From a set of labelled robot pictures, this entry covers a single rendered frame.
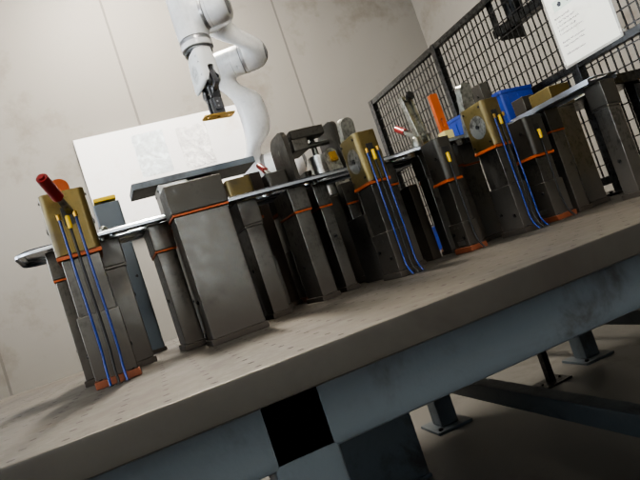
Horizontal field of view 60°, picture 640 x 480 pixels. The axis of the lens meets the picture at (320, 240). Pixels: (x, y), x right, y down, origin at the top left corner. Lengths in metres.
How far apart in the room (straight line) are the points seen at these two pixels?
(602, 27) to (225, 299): 1.43
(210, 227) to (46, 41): 3.27
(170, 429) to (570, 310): 0.53
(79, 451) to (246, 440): 0.17
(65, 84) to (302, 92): 1.63
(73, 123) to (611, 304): 3.62
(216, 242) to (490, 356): 0.61
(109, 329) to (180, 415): 0.50
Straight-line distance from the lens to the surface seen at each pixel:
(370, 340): 0.63
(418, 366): 0.70
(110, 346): 1.07
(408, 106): 1.85
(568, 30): 2.09
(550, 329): 0.80
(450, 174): 1.39
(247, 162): 1.70
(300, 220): 1.35
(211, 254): 1.13
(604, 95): 1.50
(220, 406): 0.60
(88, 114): 4.07
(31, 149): 4.04
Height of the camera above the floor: 0.78
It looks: 3 degrees up
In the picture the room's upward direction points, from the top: 19 degrees counter-clockwise
